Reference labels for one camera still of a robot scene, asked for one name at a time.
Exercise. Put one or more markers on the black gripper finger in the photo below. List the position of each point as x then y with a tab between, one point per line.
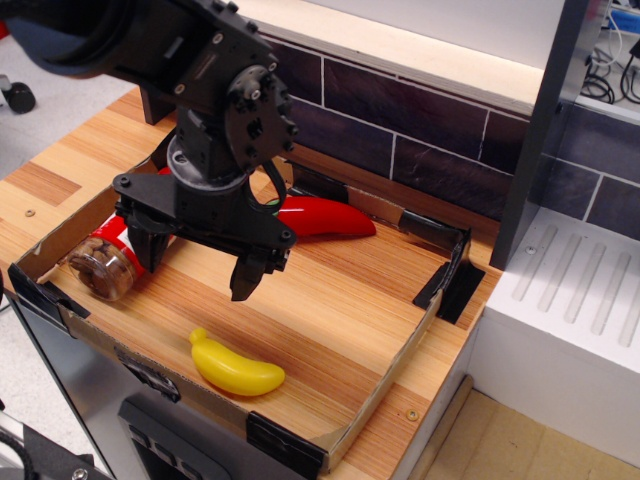
246	277
148	247

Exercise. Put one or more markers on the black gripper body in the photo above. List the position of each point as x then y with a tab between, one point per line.
230	220

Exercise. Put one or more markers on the red-labelled spice bottle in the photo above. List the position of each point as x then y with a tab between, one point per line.
105	261

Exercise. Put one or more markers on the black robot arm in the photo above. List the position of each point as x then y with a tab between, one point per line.
216	70

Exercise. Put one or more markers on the cardboard fence with black tape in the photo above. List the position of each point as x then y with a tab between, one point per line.
364	365

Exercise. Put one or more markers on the red toy chili pepper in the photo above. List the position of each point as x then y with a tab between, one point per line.
312	216

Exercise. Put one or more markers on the yellow toy banana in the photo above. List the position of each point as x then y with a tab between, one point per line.
231	372

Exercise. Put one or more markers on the black toy oven panel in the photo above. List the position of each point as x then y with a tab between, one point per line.
172	448

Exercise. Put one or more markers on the black chair caster wheel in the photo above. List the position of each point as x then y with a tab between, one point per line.
18	95

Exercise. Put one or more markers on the white toy sink drainboard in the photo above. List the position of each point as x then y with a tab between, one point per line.
578	283

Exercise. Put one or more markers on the black bracket bottom left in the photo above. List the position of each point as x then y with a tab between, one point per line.
27	454

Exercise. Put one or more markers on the grey vertical post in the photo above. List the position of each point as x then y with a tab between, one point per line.
571	51

